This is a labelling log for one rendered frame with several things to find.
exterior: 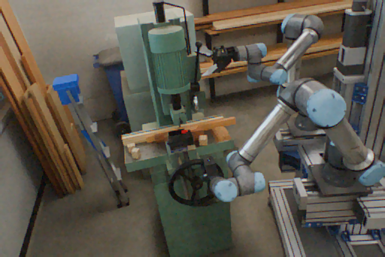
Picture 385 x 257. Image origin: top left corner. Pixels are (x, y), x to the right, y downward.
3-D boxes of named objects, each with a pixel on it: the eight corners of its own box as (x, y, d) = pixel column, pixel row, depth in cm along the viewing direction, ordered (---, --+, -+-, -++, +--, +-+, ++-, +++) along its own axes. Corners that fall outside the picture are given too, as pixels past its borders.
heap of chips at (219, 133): (216, 142, 166) (216, 137, 164) (209, 130, 178) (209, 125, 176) (231, 139, 167) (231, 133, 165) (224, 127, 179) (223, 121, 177)
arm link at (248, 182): (256, 161, 120) (229, 167, 118) (267, 179, 111) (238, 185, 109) (255, 177, 124) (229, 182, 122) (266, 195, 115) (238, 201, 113)
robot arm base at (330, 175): (347, 165, 150) (351, 149, 145) (362, 185, 137) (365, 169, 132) (317, 167, 151) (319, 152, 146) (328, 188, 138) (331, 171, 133)
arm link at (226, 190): (241, 201, 109) (219, 205, 107) (233, 195, 120) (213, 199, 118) (237, 179, 109) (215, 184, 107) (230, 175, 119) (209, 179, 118)
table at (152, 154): (128, 183, 153) (125, 174, 150) (125, 151, 179) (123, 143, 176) (241, 157, 162) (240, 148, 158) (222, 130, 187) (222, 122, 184)
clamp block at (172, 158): (171, 169, 155) (168, 155, 150) (167, 154, 166) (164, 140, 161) (198, 162, 157) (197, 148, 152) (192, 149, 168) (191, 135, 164)
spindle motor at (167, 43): (160, 98, 153) (149, 36, 137) (156, 85, 168) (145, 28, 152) (193, 91, 155) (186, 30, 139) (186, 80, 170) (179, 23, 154)
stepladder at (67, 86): (113, 211, 256) (50, 87, 194) (112, 192, 277) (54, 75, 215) (131, 204, 258) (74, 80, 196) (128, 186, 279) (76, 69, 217)
